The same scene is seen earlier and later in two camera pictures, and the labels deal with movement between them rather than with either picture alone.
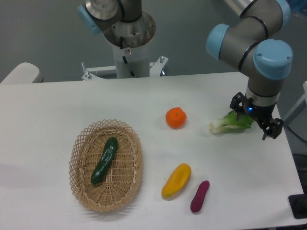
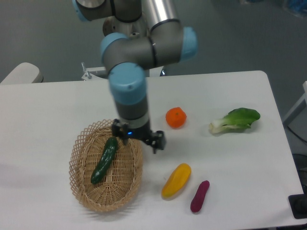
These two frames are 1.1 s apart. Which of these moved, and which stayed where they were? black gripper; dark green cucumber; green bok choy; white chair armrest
Moved: black gripper
Stayed: dark green cucumber; white chair armrest; green bok choy
